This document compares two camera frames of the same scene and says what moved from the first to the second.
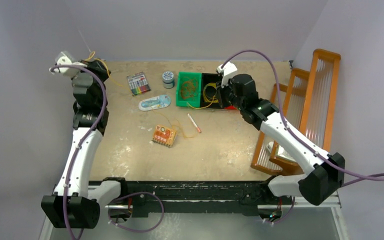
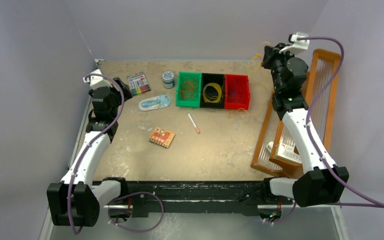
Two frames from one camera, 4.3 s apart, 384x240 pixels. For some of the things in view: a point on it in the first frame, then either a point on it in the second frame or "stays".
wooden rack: (308, 104) stays
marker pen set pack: (138, 83) stays
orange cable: (188, 89) stays
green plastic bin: (188, 89) stays
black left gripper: (96, 67) → (126, 94)
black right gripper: (223, 103) → (272, 53)
